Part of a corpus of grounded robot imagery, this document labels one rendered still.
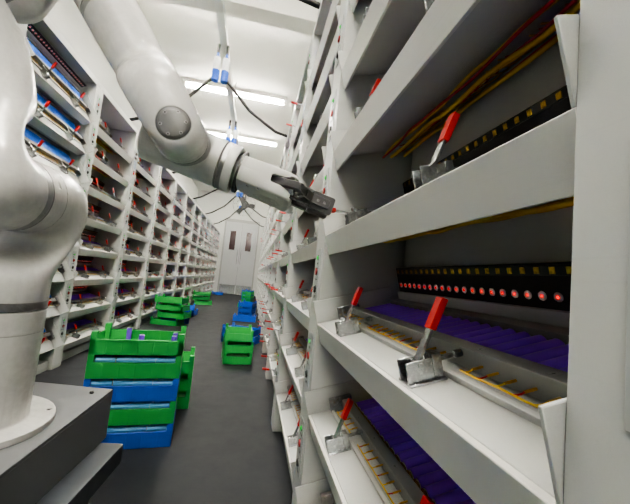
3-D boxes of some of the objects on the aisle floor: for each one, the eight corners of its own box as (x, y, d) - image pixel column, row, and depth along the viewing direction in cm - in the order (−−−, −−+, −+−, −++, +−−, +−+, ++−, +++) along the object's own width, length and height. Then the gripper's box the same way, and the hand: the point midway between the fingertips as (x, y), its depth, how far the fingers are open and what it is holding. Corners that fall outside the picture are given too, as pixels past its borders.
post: (291, 585, 70) (364, -171, 85) (286, 549, 80) (353, -128, 95) (380, 579, 74) (435, -146, 89) (366, 545, 83) (418, -107, 98)
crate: (72, 452, 110) (76, 427, 111) (91, 425, 129) (94, 404, 130) (170, 446, 120) (173, 423, 120) (174, 422, 139) (176, 402, 139)
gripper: (240, 131, 50) (349, 178, 53) (243, 165, 66) (327, 200, 69) (222, 175, 49) (334, 221, 52) (229, 199, 65) (315, 233, 68)
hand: (320, 205), depth 60 cm, fingers open, 3 cm apart
